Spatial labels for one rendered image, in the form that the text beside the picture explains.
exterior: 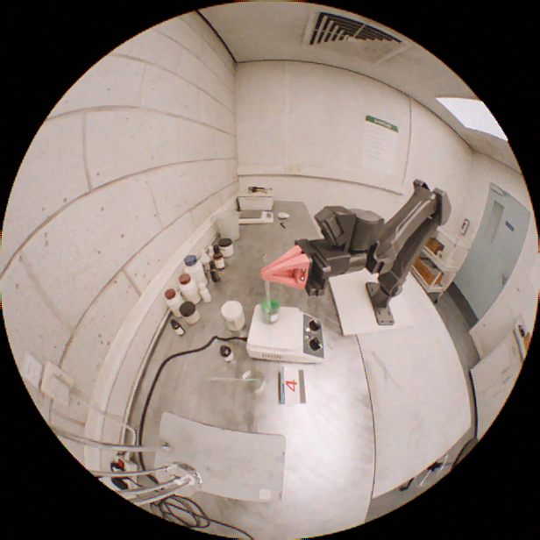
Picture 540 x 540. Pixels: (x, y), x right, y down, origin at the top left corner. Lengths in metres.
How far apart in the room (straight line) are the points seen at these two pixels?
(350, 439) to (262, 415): 0.22
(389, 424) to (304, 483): 0.25
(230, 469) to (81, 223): 0.62
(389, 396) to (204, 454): 0.47
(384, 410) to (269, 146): 1.84
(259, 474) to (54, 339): 0.50
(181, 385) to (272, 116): 1.87
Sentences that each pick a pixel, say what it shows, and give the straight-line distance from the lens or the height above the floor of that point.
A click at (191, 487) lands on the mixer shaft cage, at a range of 0.31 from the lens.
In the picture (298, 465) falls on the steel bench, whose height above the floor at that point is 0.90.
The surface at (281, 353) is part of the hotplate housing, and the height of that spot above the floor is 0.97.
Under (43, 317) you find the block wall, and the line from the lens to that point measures 0.44.
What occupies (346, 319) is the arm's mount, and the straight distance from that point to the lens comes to 0.54.
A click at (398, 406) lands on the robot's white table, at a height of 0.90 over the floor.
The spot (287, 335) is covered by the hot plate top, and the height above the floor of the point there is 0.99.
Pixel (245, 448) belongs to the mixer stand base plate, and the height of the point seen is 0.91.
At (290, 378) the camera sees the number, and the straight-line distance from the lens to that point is 0.41.
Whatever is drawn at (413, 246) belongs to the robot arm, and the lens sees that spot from 0.51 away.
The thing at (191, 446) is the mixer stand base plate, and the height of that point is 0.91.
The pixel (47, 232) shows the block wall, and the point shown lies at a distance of 0.43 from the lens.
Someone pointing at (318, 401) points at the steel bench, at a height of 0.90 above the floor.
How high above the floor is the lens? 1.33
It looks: 39 degrees down
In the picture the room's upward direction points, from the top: straight up
